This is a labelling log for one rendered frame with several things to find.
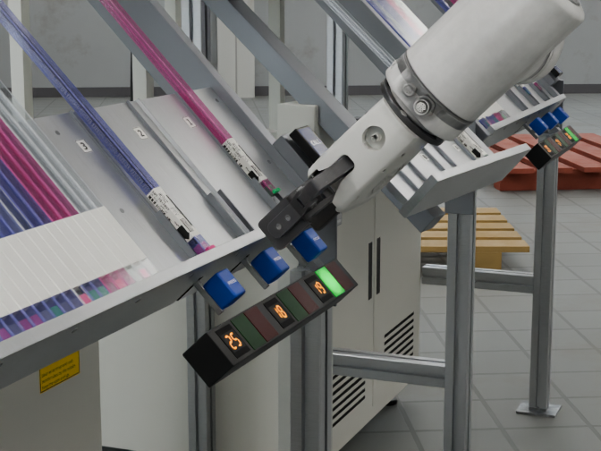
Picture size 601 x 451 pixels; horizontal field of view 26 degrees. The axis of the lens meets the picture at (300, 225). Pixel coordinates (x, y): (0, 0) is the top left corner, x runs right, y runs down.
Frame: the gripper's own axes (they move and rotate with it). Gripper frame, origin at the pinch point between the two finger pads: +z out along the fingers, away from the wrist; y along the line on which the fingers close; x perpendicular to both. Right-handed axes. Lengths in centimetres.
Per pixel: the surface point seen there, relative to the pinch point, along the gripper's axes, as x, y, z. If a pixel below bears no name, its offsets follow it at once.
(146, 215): 9.8, -2.4, 10.2
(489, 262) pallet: -14, 308, 89
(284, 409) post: -11, 57, 45
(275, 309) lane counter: -4.0, 7.7, 11.1
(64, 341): 2.3, -24.5, 10.8
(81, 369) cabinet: 9, 27, 47
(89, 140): 18.9, -1.6, 10.2
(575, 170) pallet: -7, 501, 90
